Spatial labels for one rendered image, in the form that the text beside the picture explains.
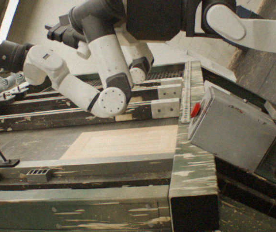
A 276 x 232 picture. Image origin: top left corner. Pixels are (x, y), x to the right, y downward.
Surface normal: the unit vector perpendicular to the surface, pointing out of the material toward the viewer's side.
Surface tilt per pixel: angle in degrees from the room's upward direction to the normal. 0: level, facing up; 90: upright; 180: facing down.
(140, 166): 90
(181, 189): 58
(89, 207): 90
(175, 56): 90
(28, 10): 90
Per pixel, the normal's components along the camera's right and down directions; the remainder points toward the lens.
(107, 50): 0.00, -0.02
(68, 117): -0.15, 0.29
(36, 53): 0.34, -0.53
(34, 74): -0.10, 0.80
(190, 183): -0.13, -0.96
